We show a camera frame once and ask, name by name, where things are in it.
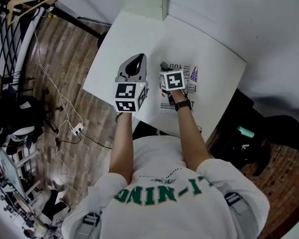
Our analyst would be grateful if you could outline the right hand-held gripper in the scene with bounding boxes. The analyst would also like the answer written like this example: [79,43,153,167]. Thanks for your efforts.
[159,68,186,92]

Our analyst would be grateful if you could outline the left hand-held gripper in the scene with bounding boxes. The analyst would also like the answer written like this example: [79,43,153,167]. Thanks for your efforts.
[114,53,150,114]

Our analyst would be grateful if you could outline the printed flag cover book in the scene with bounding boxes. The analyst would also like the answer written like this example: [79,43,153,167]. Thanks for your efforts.
[159,63,199,115]

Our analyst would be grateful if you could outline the person's left forearm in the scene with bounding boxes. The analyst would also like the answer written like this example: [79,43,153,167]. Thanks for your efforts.
[109,112,135,184]

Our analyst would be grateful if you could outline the person's right forearm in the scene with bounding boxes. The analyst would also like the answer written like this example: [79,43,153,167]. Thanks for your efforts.
[168,90,211,173]

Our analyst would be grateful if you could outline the black wristwatch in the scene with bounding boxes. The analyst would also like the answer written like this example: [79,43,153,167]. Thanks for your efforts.
[174,100,192,112]

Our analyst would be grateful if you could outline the white table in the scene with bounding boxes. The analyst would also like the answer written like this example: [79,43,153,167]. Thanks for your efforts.
[82,10,247,143]

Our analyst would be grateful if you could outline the white power strip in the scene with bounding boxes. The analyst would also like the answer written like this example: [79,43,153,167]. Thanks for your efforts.
[71,123,85,136]

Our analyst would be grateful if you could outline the teal bottle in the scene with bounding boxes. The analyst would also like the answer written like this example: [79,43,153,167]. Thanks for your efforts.
[236,125,255,138]

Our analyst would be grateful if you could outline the black coat stand pole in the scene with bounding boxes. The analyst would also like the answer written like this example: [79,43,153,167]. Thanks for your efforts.
[43,5,108,41]

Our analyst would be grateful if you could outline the black backpack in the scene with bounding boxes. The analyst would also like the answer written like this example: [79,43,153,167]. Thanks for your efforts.
[210,88,272,176]

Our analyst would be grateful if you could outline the black office chair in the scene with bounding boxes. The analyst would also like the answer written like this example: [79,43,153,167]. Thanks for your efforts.
[0,95,59,156]

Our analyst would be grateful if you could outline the black metal railing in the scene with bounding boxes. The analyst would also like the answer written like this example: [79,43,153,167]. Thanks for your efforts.
[0,0,44,84]

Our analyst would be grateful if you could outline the white t-shirt with green print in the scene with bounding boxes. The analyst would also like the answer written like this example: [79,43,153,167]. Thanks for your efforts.
[61,135,271,239]

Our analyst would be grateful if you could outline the black power cable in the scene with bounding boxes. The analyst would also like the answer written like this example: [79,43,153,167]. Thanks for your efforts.
[79,130,113,149]

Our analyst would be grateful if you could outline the long white cable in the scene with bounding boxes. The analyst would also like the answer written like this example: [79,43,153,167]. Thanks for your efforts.
[33,28,84,126]

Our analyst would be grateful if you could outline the grey left harness strap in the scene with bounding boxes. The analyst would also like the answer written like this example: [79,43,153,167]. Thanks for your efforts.
[76,212,102,239]

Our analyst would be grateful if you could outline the grey harness strap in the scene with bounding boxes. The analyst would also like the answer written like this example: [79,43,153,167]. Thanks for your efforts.
[224,192,259,239]
[76,212,102,239]

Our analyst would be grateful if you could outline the grey right harness strap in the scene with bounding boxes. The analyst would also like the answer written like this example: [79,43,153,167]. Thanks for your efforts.
[224,192,259,239]

